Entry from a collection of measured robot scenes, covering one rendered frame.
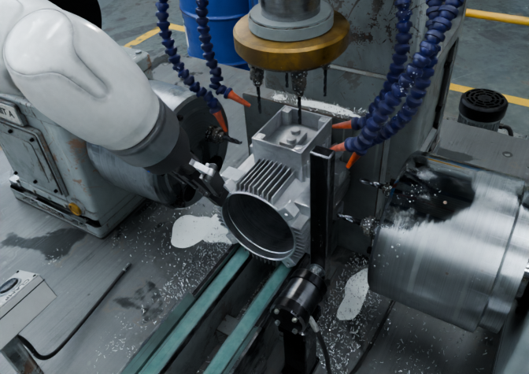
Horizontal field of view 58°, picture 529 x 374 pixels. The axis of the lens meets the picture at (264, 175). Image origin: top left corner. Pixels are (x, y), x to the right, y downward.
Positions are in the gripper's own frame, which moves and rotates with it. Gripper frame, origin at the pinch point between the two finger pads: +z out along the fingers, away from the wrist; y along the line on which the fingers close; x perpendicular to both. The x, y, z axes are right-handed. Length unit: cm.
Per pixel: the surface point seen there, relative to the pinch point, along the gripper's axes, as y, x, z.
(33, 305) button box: 13.6, 27.5, -9.5
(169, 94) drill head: 19.6, -15.2, 1.6
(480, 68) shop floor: -8, -188, 235
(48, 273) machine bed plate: 41, 27, 19
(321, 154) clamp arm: -19.7, -7.2, -12.9
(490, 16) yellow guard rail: -11, -174, 163
